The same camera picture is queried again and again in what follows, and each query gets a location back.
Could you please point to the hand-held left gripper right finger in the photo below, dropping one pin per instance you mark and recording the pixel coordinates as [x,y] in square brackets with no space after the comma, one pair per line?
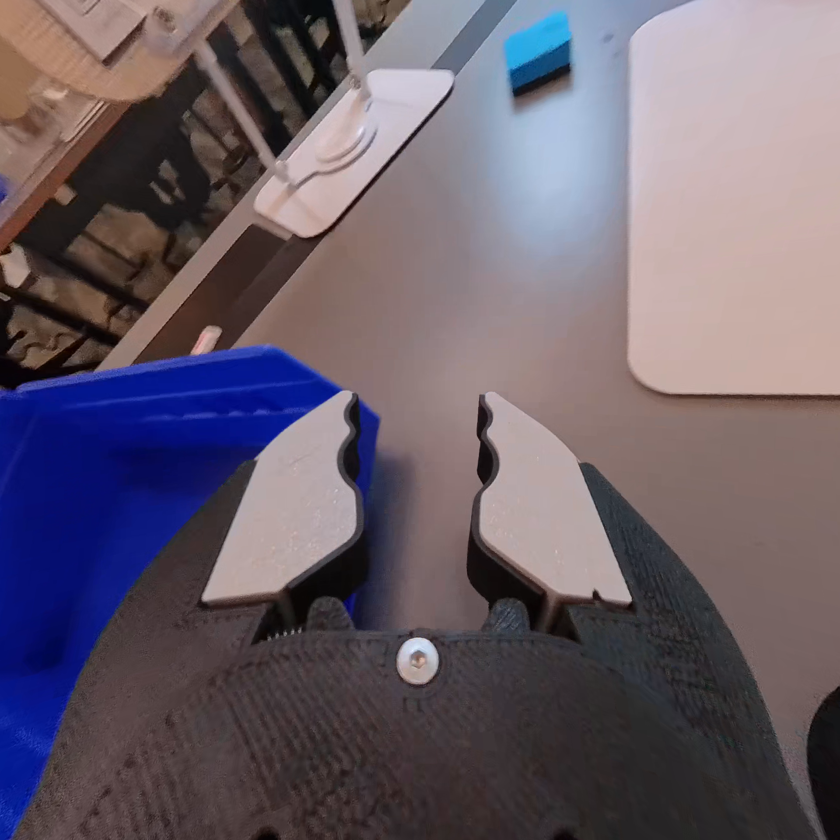
[544,525]

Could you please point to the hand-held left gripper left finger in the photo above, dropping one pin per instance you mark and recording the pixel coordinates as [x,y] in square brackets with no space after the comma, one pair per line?
[282,525]

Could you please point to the white whiteboard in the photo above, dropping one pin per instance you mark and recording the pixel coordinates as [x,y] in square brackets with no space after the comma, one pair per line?
[735,197]

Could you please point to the blue whiteboard eraser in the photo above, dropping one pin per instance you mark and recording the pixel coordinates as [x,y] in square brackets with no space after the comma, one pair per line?
[538,46]

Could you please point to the blue plastic bin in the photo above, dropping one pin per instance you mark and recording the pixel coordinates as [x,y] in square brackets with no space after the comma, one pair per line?
[98,492]

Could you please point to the black textured pad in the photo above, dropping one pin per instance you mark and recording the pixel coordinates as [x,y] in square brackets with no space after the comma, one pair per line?
[825,768]

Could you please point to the wooden background desk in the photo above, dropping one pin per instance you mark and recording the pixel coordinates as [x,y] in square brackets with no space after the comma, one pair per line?
[39,193]

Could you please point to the white stand with base plate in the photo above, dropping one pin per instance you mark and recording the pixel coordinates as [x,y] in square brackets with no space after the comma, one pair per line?
[394,111]

